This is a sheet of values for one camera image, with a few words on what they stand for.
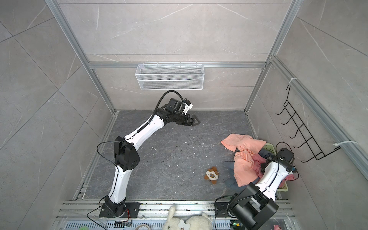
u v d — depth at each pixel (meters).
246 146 0.88
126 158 0.54
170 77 1.01
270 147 0.92
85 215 0.73
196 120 0.78
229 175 0.86
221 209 0.72
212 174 0.83
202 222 0.62
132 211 0.73
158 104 0.67
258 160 0.80
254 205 0.44
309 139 0.62
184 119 0.77
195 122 0.79
